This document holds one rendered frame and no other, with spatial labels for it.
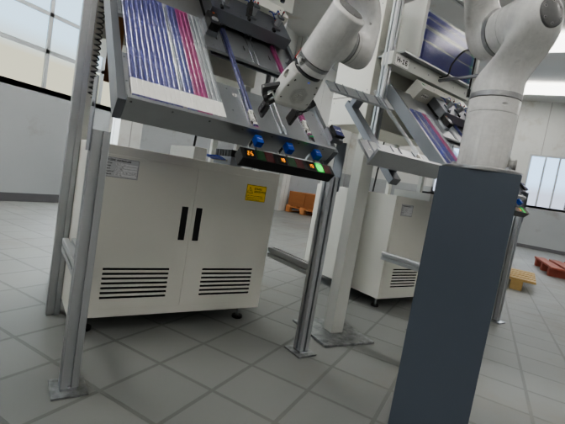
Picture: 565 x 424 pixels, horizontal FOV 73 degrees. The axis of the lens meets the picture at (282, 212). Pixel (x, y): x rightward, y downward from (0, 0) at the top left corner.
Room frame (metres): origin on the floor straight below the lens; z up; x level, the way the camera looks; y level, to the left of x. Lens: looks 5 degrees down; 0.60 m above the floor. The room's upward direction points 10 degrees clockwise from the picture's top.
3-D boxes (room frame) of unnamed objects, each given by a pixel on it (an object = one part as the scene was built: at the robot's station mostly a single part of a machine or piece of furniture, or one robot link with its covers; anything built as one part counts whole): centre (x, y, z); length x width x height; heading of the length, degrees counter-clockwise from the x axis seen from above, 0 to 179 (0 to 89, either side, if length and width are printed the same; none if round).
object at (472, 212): (1.01, -0.49, 0.35); 0.18 x 0.18 x 0.70; 62
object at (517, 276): (3.83, -1.96, 0.05); 1.14 x 0.78 x 0.10; 60
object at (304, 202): (8.06, -0.69, 0.21); 1.23 x 0.90 x 0.43; 152
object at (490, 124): (1.01, -0.49, 0.79); 0.19 x 0.19 x 0.18
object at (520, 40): (0.97, -0.50, 1.00); 0.19 x 0.12 x 0.24; 14
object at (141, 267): (1.61, 0.51, 0.31); 0.70 x 0.65 x 0.62; 126
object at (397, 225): (2.32, -0.79, 0.65); 1.01 x 0.73 x 1.29; 36
